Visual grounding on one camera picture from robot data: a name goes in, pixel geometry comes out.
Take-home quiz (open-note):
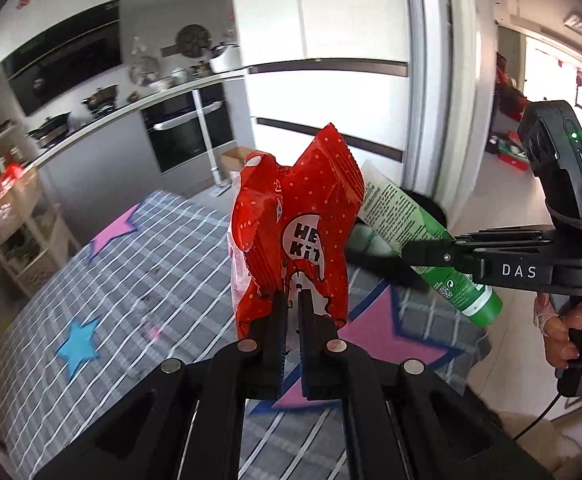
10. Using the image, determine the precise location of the white rice cooker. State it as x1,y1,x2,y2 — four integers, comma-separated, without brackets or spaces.
210,44,243,74

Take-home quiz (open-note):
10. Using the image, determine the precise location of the black trash bin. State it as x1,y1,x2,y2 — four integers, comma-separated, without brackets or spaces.
402,188,448,228

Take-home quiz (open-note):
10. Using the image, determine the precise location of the beige storage trolley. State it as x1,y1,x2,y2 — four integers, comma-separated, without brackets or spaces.
0,168,80,297

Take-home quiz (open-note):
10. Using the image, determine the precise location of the white refrigerator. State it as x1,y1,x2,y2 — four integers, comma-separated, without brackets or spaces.
232,0,416,184

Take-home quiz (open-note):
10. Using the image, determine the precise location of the red snack bag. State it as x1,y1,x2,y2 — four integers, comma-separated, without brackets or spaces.
227,125,364,339

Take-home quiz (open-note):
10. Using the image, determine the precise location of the green hand cream tube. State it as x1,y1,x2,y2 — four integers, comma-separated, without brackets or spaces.
359,160,502,327

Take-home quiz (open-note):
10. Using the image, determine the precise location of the person's right hand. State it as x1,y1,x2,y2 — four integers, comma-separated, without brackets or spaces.
534,292,582,370

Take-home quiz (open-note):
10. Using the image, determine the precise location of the black pot on stove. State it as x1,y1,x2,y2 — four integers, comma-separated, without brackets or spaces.
82,84,118,114

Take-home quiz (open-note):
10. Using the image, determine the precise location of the red basket on trolley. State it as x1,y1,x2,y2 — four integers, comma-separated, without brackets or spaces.
0,164,24,198

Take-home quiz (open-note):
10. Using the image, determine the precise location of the black built-in oven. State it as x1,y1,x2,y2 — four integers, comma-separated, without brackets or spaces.
141,84,233,172

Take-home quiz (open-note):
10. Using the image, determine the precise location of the cardboard box on floor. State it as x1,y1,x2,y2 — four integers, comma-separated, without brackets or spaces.
220,146,254,181

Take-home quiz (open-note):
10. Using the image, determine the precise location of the black range hood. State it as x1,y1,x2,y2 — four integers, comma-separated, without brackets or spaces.
1,0,122,116

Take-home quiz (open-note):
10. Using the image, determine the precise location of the black wok on stove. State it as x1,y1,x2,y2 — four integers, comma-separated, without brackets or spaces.
27,113,70,148

